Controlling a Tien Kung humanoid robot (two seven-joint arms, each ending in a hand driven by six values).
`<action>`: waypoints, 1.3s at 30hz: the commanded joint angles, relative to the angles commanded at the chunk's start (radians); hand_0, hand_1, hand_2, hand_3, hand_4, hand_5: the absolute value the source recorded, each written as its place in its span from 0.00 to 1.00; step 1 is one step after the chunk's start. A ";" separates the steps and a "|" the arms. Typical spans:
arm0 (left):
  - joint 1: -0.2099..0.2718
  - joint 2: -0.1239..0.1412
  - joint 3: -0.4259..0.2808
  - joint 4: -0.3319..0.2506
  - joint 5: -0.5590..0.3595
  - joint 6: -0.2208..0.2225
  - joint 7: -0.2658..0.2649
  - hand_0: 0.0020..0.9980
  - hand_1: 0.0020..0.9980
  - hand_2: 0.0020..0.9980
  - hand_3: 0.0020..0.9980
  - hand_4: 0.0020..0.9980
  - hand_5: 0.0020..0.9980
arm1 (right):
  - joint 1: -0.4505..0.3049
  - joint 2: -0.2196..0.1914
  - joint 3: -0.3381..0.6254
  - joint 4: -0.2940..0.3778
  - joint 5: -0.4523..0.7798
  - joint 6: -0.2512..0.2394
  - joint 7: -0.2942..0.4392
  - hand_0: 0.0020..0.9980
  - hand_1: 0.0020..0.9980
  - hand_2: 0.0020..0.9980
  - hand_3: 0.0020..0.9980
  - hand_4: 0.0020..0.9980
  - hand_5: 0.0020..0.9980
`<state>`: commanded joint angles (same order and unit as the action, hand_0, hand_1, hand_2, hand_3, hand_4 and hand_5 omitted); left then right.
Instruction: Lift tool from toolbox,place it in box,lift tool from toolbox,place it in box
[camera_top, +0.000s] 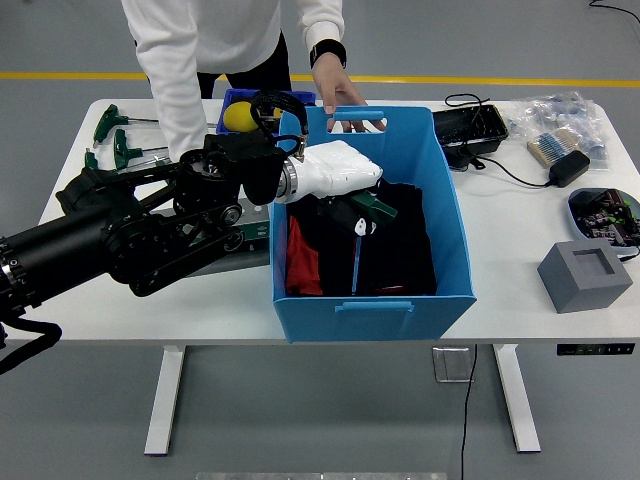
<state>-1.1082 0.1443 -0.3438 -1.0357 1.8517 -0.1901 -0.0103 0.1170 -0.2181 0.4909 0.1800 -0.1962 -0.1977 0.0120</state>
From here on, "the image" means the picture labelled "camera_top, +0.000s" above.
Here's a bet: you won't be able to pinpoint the resistor tape bundle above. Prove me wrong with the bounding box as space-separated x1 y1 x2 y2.
526 127 584 167

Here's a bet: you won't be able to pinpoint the clear bags of blue parts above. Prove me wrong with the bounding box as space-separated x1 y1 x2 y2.
507 91 611 171

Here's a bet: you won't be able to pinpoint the black adapter cable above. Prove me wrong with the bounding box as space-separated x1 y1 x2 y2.
444 93 556 189

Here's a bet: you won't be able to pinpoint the black plastic tray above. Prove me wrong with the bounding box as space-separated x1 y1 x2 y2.
430 104 510 171

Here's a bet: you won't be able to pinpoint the green T-handle hex wrench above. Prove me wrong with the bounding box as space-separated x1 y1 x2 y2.
83 148 171 175
113 128 170 171

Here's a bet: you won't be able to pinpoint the white table leg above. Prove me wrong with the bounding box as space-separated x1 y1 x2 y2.
143 344 187 457
492 343 542 454

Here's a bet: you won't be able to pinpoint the large green T-handle wrench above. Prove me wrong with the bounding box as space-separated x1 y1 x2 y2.
348 192 399 295

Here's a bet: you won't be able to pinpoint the thin black cable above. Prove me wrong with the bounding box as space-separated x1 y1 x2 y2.
587 0 640 25

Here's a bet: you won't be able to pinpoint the black power adapter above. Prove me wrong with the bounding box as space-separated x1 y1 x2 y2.
548 149 592 189

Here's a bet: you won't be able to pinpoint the pile of electronic parts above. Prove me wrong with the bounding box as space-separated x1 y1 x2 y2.
569 188 640 247

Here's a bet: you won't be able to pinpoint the black wrist watch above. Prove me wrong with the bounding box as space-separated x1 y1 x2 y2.
308 39 348 70

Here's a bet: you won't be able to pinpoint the large blue plastic box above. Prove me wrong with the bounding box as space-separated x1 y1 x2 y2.
269 104 477 345

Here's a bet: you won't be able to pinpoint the black cloth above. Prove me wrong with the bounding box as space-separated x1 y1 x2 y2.
285 179 437 296

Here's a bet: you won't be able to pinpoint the person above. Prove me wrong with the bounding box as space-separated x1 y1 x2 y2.
121 0 346 101

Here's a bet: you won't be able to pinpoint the person's left hand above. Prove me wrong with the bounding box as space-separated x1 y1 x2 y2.
312 52 388 134

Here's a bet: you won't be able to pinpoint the green grey wrench holder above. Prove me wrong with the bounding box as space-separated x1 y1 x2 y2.
238 197 272 252

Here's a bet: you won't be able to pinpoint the long thin green T-handle wrench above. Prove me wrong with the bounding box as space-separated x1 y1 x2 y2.
92 103 161 146

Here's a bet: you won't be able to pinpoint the grey block with square recess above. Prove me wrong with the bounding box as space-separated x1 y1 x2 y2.
537 238 634 315

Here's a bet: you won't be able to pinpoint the yellow lemon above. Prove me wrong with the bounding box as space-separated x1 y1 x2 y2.
223 101 261 134

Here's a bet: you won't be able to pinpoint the black floor cable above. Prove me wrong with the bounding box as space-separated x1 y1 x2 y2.
458 344 479 480

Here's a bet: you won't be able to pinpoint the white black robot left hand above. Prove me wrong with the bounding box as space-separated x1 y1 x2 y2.
288 139 384 237

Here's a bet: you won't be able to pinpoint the light blue dish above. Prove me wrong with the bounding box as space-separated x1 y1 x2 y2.
567 187 640 259

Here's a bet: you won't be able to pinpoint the black table control panel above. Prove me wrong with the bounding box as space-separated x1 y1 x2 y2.
556 342 636 357

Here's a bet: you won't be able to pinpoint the metal floor socket plate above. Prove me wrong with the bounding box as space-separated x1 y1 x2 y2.
432 346 476 384

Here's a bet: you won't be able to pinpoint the small blue parts bin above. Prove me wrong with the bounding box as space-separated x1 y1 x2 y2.
217 88 317 137

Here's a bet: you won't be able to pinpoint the red cloth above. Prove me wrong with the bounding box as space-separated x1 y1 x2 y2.
284 214 324 296

